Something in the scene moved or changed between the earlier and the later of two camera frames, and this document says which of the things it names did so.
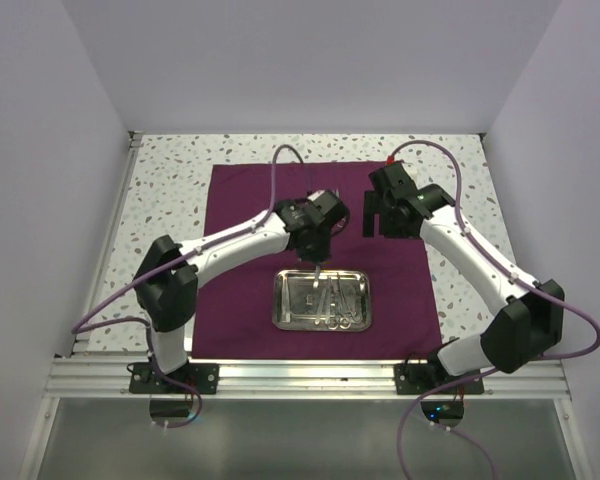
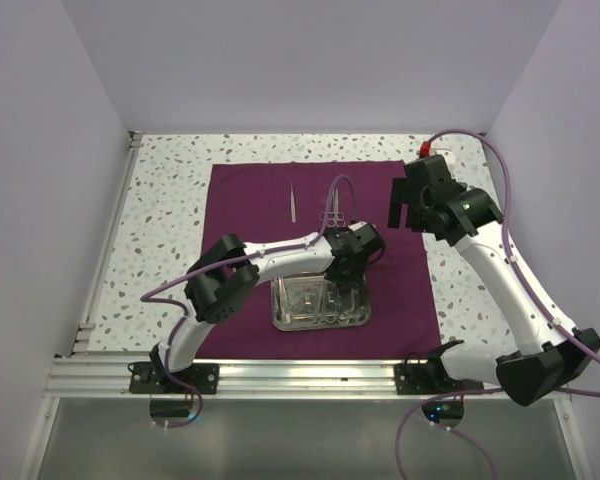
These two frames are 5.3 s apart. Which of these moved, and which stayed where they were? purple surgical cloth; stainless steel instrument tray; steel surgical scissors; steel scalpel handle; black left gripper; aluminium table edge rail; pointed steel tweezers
Moved: black left gripper; pointed steel tweezers; steel surgical scissors
Stayed: purple surgical cloth; stainless steel instrument tray; aluminium table edge rail; steel scalpel handle
